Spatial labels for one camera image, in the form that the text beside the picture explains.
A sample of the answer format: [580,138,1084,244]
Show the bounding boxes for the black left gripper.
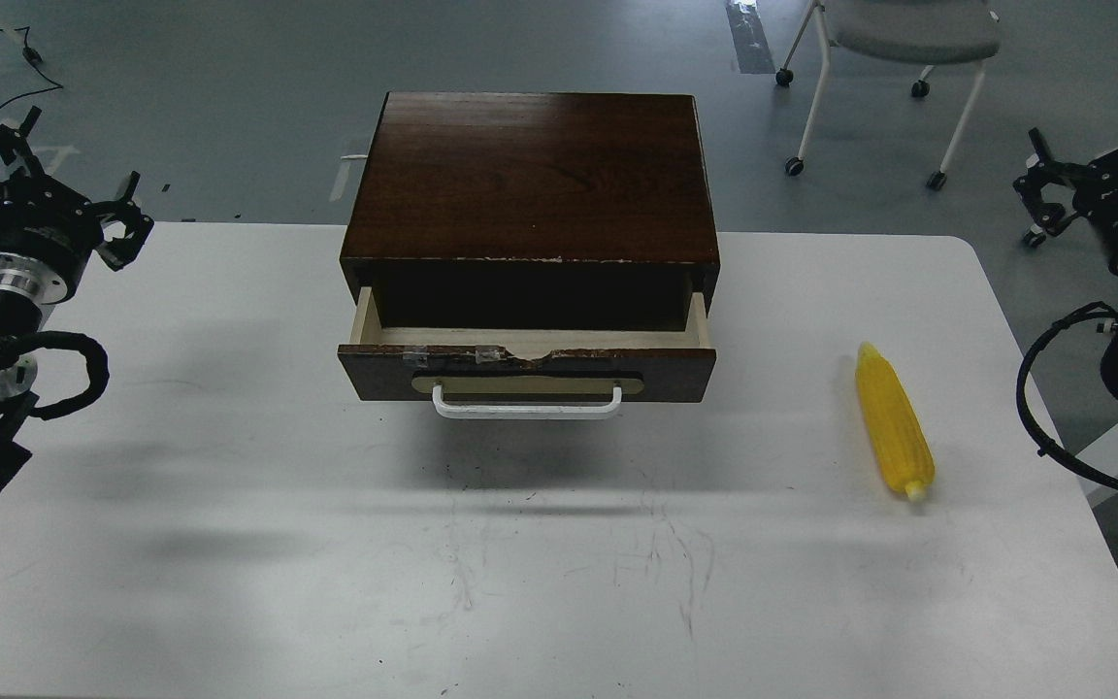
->
[0,106,154,282]

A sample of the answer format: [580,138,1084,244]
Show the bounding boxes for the yellow toy corn cob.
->
[853,342,936,503]

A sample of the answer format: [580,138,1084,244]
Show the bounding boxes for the wooden drawer with white handle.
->
[337,290,717,421]

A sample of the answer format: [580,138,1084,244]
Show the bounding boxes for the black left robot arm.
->
[0,108,154,494]

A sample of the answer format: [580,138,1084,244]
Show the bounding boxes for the grey chair with white legs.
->
[773,1,1002,193]

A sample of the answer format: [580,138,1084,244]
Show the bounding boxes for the dark wooden cabinet box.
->
[339,91,720,330]

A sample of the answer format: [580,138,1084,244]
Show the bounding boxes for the black floor cable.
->
[0,0,65,122]

